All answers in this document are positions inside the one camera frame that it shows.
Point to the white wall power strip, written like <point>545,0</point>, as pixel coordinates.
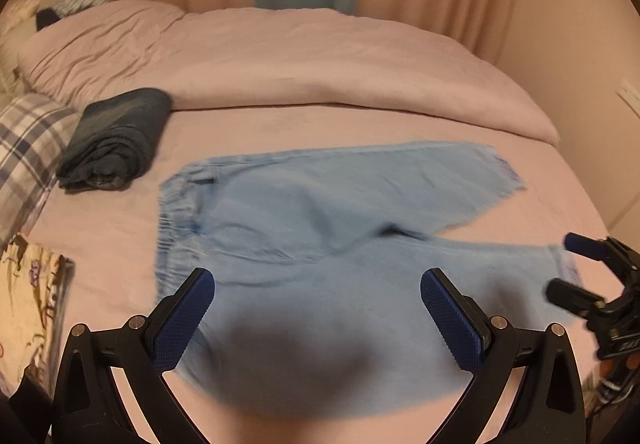
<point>630,96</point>

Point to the folded dark grey garment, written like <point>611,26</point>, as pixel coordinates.
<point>115,141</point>

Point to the pink duvet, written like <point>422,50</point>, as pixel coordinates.
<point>246,57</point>

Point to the plaid pillow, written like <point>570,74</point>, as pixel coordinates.
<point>34,132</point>

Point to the light blue denim pants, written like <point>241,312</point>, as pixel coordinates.
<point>318,256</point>

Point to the striped pillow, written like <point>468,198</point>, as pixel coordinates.
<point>61,9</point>

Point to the floral patterned cloth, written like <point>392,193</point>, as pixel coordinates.
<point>34,285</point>

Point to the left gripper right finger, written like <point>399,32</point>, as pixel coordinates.
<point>547,407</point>

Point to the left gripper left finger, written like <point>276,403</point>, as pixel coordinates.
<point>87,405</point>

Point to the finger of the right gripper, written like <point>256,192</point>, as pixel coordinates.
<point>575,300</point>
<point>593,249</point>

